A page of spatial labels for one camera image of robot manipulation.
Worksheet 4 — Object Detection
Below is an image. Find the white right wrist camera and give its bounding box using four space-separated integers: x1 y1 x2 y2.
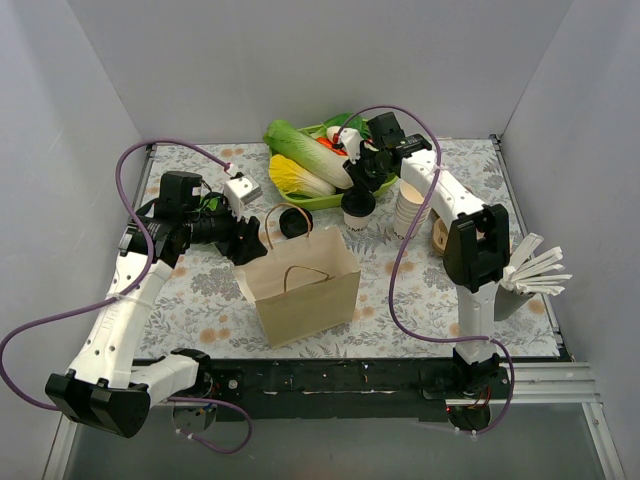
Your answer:
334 128 363 164

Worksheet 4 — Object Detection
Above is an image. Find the green napa cabbage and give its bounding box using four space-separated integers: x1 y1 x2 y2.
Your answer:
263 120 353 190

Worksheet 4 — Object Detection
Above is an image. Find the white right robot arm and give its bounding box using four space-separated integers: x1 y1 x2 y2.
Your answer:
329 107 510 398

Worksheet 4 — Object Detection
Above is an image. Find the aluminium frame rail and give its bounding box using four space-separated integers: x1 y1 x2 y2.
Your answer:
423 362 627 479

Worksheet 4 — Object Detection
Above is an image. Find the white radish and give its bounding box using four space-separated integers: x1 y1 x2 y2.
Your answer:
326 126 345 144

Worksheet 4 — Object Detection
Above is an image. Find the small green lettuce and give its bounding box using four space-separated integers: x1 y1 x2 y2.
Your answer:
198 192 227 212

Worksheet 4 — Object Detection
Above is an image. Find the green plastic tray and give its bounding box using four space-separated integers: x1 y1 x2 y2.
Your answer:
269 117 401 211

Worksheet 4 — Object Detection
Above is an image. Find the white paper coffee cup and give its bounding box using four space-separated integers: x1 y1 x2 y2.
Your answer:
343 212 372 231

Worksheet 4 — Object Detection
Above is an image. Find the orange carrot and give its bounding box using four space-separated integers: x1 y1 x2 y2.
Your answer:
316 137 345 155

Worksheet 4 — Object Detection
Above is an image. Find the stack of white paper cups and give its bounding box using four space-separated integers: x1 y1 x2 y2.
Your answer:
392 180 430 239

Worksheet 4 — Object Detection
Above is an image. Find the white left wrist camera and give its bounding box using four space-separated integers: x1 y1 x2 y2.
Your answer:
223 175 262 219

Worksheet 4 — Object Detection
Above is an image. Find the green bok choy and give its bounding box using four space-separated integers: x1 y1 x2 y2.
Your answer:
322 112 370 138

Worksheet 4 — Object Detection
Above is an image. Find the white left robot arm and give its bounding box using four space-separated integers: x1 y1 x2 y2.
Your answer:
45 171 267 438

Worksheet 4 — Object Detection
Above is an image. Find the grey cylindrical holder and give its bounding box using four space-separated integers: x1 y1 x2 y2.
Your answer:
494 287 530 322

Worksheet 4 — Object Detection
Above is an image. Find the black plastic cup lid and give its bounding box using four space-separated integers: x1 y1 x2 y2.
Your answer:
341 190 376 216

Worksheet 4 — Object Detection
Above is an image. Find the brown paper takeout bag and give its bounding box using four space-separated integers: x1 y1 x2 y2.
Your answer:
233 215 361 348

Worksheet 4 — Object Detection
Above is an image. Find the floral table mat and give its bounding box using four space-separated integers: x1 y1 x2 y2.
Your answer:
135 139 560 359

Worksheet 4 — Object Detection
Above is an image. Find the black base bar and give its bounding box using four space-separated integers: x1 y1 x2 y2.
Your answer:
204 358 510 422

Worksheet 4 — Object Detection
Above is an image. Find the brown pulp cup carrier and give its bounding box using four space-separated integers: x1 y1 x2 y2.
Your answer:
431 217 448 256

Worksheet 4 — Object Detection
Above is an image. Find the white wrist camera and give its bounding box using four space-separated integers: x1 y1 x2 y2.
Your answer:
334 128 363 164
223 175 262 219

